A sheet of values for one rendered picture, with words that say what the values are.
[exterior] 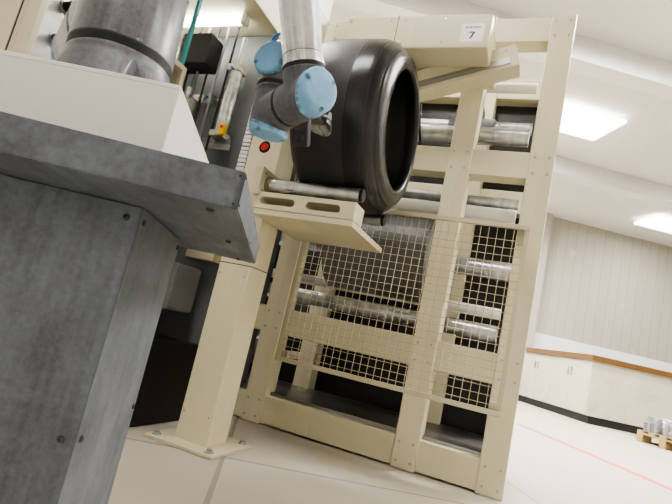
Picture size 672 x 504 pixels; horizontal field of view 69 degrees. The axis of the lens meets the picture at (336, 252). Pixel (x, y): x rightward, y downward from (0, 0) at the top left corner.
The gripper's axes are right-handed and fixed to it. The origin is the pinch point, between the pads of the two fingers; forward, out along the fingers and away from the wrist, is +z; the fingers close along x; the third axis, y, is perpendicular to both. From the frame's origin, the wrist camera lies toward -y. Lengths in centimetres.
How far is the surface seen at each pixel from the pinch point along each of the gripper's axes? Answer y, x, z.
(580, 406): -77, -156, 674
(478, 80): 59, -30, 68
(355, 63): 26.0, -2.2, 4.2
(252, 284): -45, 28, 29
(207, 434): -96, 29, 25
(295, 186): -11.0, 14.6, 17.1
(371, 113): 11.0, -10.0, 6.6
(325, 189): -10.8, 3.8, 17.1
